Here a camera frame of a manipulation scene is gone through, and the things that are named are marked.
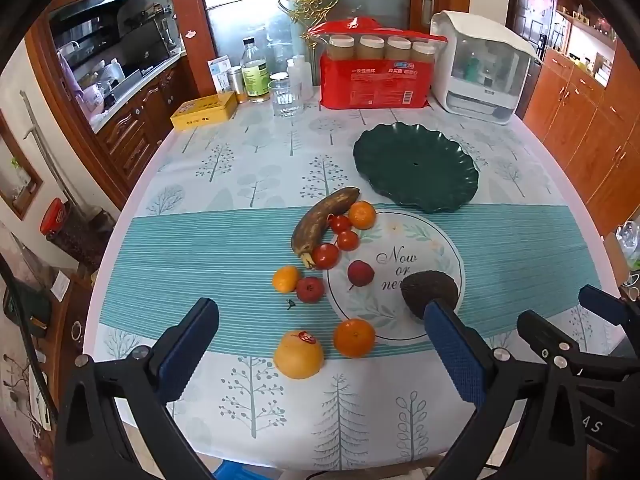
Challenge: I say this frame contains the green label glass bottle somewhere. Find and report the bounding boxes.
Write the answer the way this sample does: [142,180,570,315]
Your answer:
[241,37,270,102]

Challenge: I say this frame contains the small metal tin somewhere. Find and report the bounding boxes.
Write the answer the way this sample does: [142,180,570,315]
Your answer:
[228,65,248,103]

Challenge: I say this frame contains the red basket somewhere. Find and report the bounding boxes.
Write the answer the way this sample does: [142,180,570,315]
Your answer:
[40,198,67,236]

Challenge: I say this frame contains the red paper cup package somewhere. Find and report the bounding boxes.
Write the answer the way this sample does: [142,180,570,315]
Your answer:
[308,18,448,110]

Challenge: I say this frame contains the wooden kitchen cabinet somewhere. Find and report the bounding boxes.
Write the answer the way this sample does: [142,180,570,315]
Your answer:
[26,0,215,208]

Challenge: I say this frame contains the small orange tangerine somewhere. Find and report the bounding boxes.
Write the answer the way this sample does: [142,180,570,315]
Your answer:
[271,266,300,294]

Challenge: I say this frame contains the dark avocado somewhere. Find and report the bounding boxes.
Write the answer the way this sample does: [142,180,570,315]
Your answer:
[400,270,459,320]

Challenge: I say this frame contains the wooden wall niche frame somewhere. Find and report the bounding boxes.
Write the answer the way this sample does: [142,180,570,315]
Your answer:
[0,114,42,220]

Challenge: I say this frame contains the wooden sideboard right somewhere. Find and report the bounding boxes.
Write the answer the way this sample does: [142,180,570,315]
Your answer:
[524,44,639,235]

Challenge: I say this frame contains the tree pattern tablecloth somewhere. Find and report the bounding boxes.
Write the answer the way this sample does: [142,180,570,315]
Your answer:
[84,103,624,470]

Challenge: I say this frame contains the white squeeze bottle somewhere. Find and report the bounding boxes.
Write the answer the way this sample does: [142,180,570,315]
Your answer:
[288,54,314,101]

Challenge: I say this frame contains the clear drinking glass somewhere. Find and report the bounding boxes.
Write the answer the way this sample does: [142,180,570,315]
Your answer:
[268,73,303,118]

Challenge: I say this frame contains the cherry tomato top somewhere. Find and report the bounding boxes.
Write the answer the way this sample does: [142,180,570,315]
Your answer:
[328,214,352,235]

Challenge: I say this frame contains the cherry tomato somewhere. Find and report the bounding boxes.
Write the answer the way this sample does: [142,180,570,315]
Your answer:
[311,243,340,270]
[336,230,360,252]
[328,214,352,235]

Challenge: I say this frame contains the small card box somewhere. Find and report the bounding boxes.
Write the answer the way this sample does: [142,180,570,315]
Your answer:
[207,55,231,93]

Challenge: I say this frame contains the overripe brown banana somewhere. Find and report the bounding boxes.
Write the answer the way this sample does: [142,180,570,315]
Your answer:
[291,186,360,269]

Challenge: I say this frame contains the dark green leaf plate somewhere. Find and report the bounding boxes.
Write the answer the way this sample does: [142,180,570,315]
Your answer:
[352,122,480,214]

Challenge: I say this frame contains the white countertop appliance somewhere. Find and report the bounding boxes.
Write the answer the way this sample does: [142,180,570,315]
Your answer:
[431,10,538,125]

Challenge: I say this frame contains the yellow tin box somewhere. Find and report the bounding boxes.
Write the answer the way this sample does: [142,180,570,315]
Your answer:
[170,91,239,131]

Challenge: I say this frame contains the large yellow orange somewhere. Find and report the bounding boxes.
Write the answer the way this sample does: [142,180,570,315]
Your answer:
[273,330,324,379]

